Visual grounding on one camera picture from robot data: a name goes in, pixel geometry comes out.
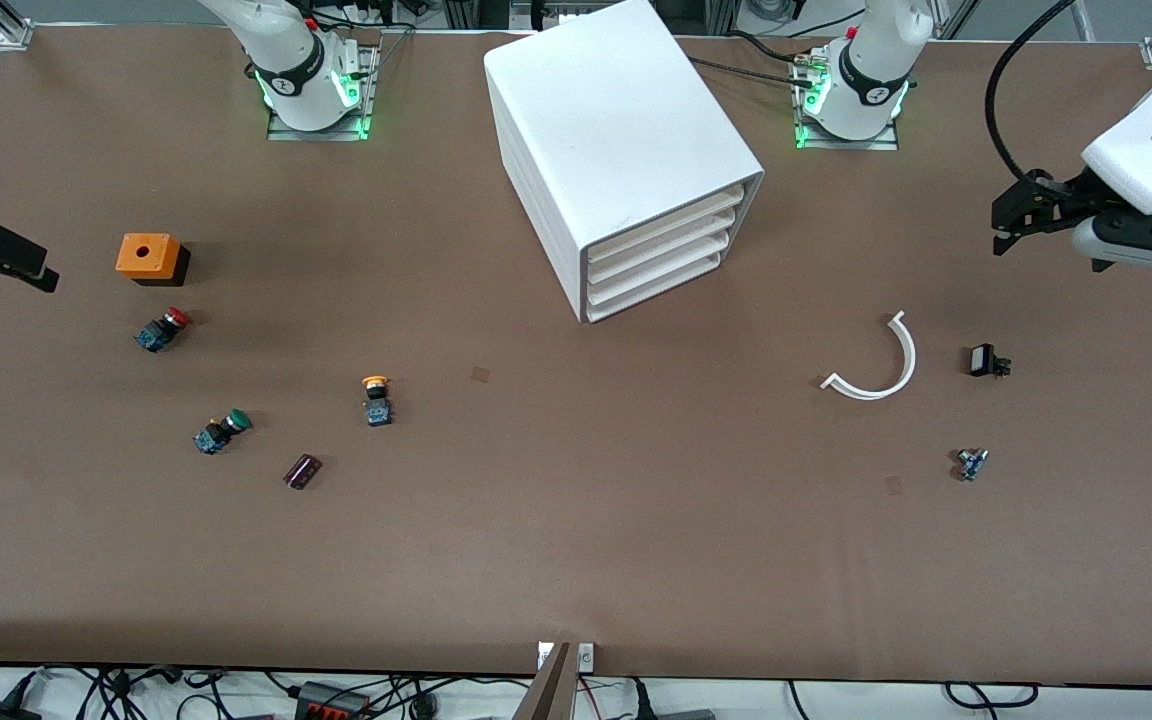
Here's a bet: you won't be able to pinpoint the white scoop-front drawer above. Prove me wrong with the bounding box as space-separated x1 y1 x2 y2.
588 186 747 269

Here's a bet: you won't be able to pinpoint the yellow mushroom push button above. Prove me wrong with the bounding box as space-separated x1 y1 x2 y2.
360 375 395 428

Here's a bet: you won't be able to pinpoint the red mushroom push button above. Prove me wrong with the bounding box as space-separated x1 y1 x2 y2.
134 307 192 353

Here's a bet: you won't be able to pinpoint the green mushroom push button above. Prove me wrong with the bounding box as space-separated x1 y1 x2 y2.
194 408 253 456

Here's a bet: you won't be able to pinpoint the white closed drawer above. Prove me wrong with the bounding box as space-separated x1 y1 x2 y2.
586 245 725 324
588 226 733 305
588 207 740 287

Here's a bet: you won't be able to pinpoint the white drawer cabinet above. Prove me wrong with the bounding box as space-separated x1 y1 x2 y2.
484 0 767 326

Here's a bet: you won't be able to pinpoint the white curved plastic strip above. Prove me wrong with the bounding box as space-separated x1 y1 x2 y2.
821 310 918 401

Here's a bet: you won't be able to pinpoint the grey power hub red ports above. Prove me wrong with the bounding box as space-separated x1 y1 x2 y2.
296 682 374 720

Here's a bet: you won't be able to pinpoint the orange button enclosure box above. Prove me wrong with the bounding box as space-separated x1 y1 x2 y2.
116 233 190 287

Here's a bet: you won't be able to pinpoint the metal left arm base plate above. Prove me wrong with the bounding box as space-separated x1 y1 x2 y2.
794 50 899 151

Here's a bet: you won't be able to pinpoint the black base cable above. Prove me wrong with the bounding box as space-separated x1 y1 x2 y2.
688 55 802 89

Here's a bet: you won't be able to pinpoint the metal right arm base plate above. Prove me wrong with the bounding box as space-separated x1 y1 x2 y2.
266 45 378 142

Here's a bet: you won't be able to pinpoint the black looped cable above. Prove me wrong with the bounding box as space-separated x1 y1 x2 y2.
944 682 1039 711

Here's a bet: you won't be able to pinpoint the brown camera post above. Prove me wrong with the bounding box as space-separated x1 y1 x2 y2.
514 642 579 720

